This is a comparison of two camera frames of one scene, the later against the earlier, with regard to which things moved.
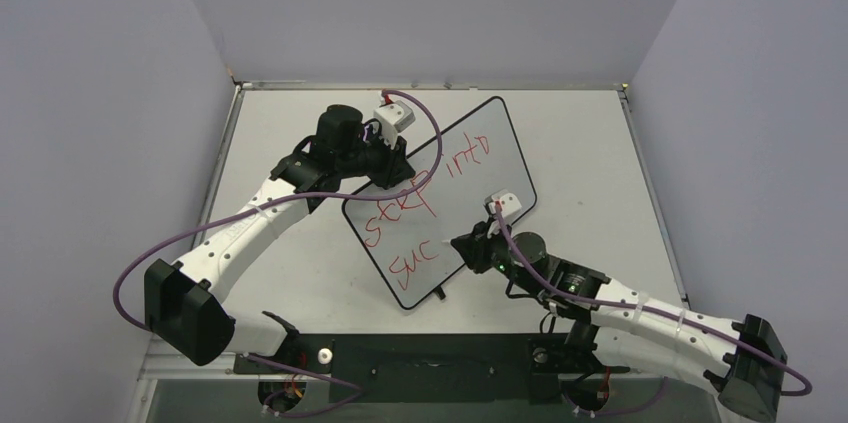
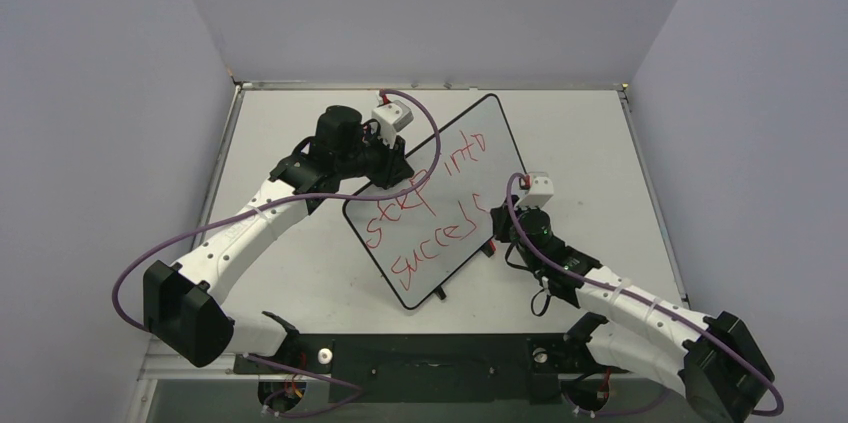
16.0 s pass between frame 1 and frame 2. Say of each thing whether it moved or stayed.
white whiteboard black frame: stayed
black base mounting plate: stayed
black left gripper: stayed
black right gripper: moved
